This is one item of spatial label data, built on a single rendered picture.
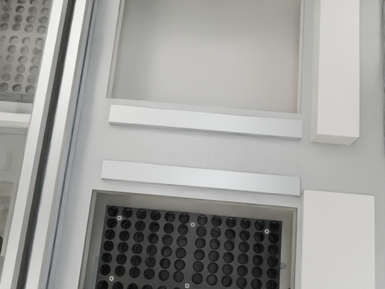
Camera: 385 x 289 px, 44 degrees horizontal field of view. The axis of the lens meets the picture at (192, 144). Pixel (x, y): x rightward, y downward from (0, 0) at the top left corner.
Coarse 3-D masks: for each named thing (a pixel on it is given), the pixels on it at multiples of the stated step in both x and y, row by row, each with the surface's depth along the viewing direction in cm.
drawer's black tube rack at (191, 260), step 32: (128, 224) 63; (160, 224) 59; (192, 224) 59; (224, 224) 59; (256, 224) 63; (128, 256) 58; (160, 256) 58; (192, 256) 58; (224, 256) 62; (256, 256) 62; (128, 288) 60; (160, 288) 61; (192, 288) 57; (224, 288) 57; (256, 288) 60
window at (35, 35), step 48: (0, 0) 39; (48, 0) 50; (0, 48) 40; (48, 48) 51; (0, 96) 40; (48, 96) 52; (0, 144) 41; (0, 192) 42; (0, 240) 43; (0, 288) 44
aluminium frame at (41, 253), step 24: (72, 0) 57; (96, 0) 61; (72, 24) 57; (72, 48) 56; (72, 72) 55; (72, 96) 55; (72, 120) 55; (48, 144) 53; (72, 144) 56; (48, 168) 52; (48, 192) 51; (48, 216) 51; (48, 240) 50; (24, 264) 49; (48, 264) 51; (24, 288) 49; (48, 288) 52
